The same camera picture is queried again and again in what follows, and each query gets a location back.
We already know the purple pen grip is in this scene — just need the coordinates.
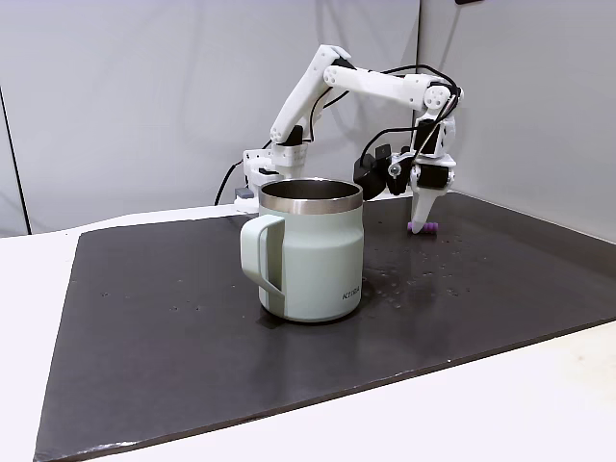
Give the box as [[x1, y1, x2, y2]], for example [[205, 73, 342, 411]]
[[406, 220, 440, 237]]

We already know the pale green steel mug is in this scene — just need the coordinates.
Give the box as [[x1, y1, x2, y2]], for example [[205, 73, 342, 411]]
[[239, 178, 364, 324]]

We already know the dark brown table mat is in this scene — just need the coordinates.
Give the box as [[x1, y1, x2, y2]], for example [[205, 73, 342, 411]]
[[33, 185, 616, 462]]

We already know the black camera cable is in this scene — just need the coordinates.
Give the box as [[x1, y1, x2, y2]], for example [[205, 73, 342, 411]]
[[363, 64, 464, 167]]

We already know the black camera box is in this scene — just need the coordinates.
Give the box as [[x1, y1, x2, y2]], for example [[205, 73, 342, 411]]
[[352, 142, 392, 199]]

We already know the black power cable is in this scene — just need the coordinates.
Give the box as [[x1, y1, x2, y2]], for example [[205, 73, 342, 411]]
[[214, 139, 273, 205]]

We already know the thin black wall strip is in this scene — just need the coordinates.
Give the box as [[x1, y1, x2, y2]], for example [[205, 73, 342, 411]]
[[0, 85, 32, 237]]

